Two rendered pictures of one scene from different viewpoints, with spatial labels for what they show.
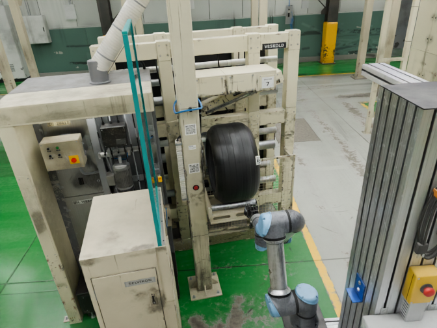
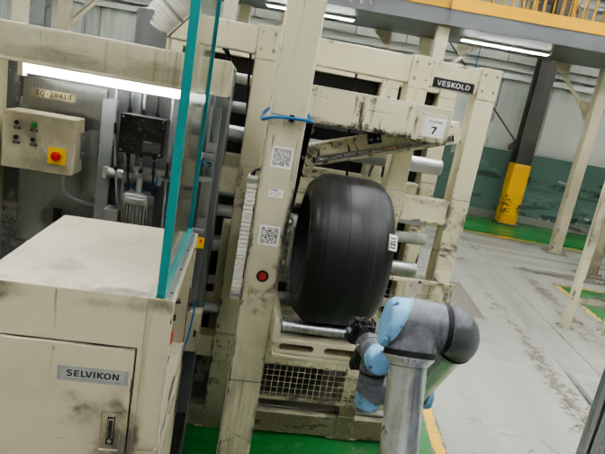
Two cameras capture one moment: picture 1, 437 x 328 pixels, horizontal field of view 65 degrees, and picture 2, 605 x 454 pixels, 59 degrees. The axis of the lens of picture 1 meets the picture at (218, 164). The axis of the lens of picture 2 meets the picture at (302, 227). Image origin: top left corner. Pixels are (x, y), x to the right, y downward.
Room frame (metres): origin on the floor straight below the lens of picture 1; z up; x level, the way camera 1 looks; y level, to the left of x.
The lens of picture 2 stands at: (0.20, -0.01, 1.73)
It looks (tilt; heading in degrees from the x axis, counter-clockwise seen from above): 13 degrees down; 2
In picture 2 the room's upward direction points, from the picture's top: 10 degrees clockwise
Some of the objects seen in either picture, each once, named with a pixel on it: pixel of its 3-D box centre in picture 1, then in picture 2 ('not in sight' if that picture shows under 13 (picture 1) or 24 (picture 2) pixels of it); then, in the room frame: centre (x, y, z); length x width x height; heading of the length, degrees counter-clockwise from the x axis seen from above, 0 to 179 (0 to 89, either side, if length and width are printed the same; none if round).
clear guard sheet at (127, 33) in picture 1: (144, 131); (200, 71); (1.52, 0.34, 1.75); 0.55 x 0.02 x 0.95; 10
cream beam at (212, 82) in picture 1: (232, 80); (373, 113); (2.54, -0.14, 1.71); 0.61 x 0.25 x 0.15; 100
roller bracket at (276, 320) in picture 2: (205, 198); (275, 309); (2.19, 0.11, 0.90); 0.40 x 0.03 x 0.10; 10
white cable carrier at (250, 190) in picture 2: (181, 171); (244, 237); (2.12, 0.26, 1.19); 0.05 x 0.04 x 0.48; 10
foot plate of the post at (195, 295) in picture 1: (204, 284); not in sight; (2.16, 0.18, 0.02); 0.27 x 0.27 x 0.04; 10
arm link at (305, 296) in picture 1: (304, 299); not in sight; (1.22, -0.41, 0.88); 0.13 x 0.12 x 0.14; 97
